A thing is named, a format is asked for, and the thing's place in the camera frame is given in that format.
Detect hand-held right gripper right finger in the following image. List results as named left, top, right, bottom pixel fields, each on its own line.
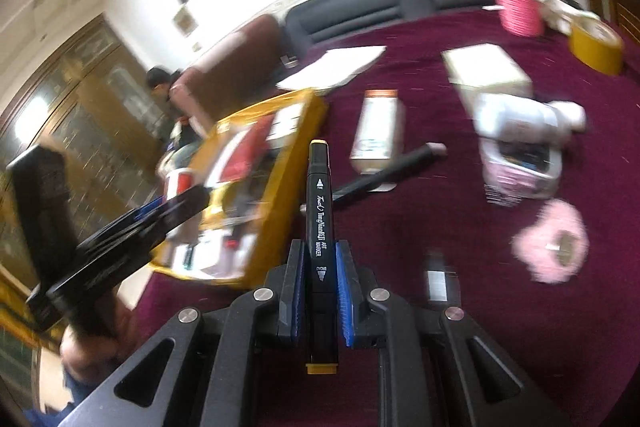
left=335, top=240, right=567, bottom=427

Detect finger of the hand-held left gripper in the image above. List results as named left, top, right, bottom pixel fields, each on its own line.
left=76, top=184, right=212, bottom=254

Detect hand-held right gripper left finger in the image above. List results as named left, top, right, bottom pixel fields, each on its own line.
left=60, top=238, right=308, bottom=427

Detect black marker tan cap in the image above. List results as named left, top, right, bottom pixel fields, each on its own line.
left=305, top=138, right=341, bottom=376

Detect yellow cardboard box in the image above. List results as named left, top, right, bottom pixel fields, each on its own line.
left=150, top=88, right=330, bottom=290

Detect large white medicine box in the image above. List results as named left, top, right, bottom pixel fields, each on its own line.
left=441, top=43, right=533, bottom=108

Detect person's left forearm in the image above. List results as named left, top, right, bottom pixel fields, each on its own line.
left=59, top=307, right=132, bottom=388

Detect small dark labelled packet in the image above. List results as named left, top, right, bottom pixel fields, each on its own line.
left=422, top=249, right=458, bottom=305

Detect glass door cabinet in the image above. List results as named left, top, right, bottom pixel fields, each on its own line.
left=0, top=14, right=173, bottom=348

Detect black marker grey cap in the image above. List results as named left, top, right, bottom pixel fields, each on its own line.
left=300, top=142, right=448, bottom=212

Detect white box orange top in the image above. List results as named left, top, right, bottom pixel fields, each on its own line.
left=349, top=89, right=405, bottom=174

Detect brown chair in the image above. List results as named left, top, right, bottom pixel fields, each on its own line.
left=170, top=13, right=283, bottom=132

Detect person's blue clothing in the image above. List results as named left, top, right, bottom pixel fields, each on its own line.
left=25, top=377, right=96, bottom=427

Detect clear plastic bag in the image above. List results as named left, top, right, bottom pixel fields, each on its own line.
left=477, top=137, right=563, bottom=208

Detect white paper pad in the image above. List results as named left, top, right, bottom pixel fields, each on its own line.
left=276, top=46, right=387, bottom=92

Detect white plastic bottle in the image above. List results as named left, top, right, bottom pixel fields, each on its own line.
left=472, top=94, right=587, bottom=140

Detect black sofa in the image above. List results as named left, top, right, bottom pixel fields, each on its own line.
left=284, top=0, right=576, bottom=58

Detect yellow tape roll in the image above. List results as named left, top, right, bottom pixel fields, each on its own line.
left=569, top=13, right=626, bottom=75

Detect white gloves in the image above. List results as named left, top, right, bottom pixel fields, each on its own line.
left=532, top=0, right=601, bottom=30

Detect pink fluffy hair tie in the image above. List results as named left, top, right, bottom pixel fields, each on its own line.
left=511, top=199, right=590, bottom=284

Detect wall switch plate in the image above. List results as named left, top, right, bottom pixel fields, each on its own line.
left=172, top=5, right=198, bottom=35

